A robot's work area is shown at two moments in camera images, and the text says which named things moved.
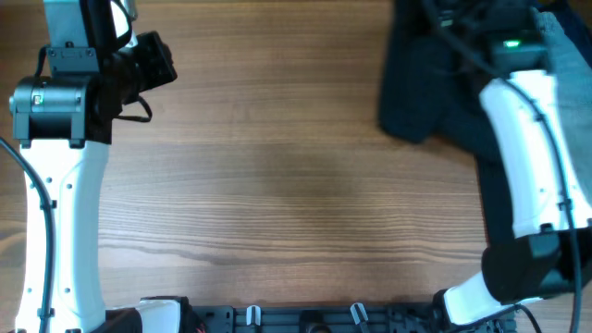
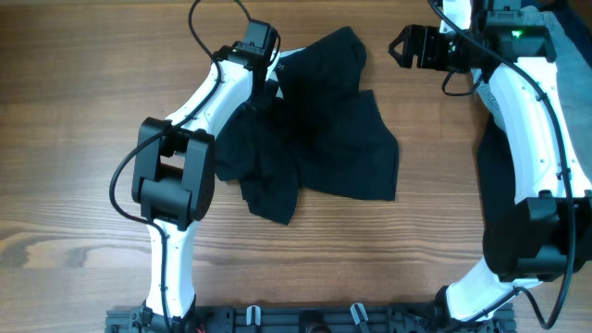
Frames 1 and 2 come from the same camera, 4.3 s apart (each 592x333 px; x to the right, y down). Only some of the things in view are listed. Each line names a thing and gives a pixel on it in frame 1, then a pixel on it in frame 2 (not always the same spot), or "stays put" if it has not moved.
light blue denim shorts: [572, 83] stays put
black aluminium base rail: [339, 319] stays put
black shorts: [439, 58] to [315, 132]
